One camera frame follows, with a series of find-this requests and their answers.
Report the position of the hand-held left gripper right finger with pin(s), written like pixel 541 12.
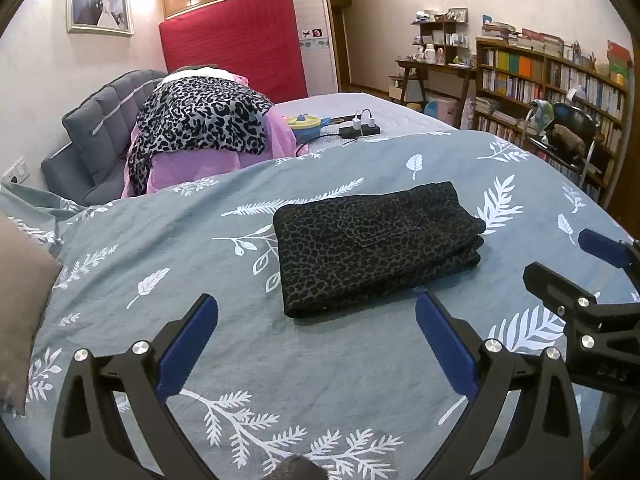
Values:
pixel 445 345

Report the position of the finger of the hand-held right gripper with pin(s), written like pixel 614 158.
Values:
pixel 550 280
pixel 602 247

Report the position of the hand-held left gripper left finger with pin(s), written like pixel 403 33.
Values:
pixel 187 350

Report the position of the dark leopard print pants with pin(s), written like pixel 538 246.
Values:
pixel 360 245

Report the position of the grey leaf print duvet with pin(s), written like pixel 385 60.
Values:
pixel 200 240

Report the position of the brown bag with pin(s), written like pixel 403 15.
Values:
pixel 567 140

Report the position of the black metal chair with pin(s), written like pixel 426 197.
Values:
pixel 575 117

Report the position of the green patterned cloth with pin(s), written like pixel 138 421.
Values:
pixel 542 112

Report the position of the dark cloth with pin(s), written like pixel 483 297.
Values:
pixel 300 469

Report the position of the brown pillow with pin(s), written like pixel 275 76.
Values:
pixel 25 310

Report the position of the pink blanket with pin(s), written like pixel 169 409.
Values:
pixel 200 165

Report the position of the stack of colourful boxes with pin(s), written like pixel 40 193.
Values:
pixel 620 60

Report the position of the wooden bookshelf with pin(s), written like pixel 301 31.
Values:
pixel 525 75

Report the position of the pink bin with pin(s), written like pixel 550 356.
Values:
pixel 440 110

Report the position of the stack of books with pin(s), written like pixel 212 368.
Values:
pixel 530 37

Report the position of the lilac bed sheet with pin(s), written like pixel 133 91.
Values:
pixel 395 112

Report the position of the black power strip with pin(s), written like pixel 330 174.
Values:
pixel 360 132

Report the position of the grey leopard print cloth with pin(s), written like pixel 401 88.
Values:
pixel 200 115

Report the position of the grey padded headboard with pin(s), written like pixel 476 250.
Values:
pixel 100 125

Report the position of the wooden desk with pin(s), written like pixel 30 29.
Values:
pixel 435 66

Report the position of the yellow blue round appliance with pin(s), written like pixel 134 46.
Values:
pixel 305 125

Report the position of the wooden desk shelf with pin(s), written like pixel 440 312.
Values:
pixel 440 25

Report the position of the white pillow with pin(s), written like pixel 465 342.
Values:
pixel 200 74

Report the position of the red mattress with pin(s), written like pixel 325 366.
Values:
pixel 235 35

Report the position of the wooden wardrobe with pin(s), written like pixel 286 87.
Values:
pixel 315 25

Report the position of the white wall socket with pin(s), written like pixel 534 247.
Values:
pixel 15 171

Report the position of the framed wall photo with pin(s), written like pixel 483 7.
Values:
pixel 100 5

